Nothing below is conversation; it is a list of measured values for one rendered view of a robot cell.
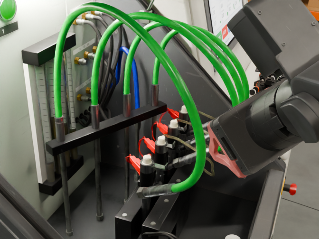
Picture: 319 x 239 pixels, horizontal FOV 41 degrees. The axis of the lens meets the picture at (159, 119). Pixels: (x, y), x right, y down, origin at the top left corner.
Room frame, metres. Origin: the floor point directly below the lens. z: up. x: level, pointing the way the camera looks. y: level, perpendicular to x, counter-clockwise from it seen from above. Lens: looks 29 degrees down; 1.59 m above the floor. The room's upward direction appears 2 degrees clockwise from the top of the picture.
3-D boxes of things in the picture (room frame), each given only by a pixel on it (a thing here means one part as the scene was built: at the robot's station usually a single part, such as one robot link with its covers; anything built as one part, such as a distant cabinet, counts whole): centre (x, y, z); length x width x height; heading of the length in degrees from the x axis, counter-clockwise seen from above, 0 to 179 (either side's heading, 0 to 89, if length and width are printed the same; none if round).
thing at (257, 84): (1.35, -0.37, 1.01); 0.23 x 0.11 x 0.06; 160
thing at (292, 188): (1.04, -0.40, 0.80); 0.05 x 0.04 x 0.05; 160
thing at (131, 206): (0.83, -0.02, 0.91); 0.34 x 0.10 x 0.15; 160
